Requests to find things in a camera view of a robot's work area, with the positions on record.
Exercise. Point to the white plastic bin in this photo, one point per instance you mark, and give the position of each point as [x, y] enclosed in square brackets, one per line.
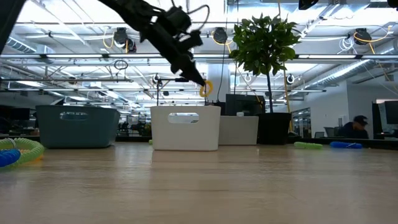
[186, 137]

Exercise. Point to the grey plastic bin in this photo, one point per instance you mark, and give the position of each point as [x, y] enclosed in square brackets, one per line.
[237, 130]

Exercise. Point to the black background stand frame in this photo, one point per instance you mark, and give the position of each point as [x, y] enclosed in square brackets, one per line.
[182, 80]

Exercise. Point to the person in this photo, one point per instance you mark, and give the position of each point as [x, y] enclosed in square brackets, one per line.
[354, 130]

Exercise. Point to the teal plastic bin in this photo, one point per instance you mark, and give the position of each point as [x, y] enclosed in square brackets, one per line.
[93, 130]

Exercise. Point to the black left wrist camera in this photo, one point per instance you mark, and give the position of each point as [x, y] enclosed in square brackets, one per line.
[178, 19]

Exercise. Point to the black computer monitor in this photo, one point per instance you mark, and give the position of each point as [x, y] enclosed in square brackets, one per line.
[391, 112]
[245, 104]

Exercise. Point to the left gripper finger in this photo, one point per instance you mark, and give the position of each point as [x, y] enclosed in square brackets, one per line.
[192, 74]

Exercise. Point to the green plant in black pot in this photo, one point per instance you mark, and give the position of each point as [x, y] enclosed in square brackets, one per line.
[264, 43]

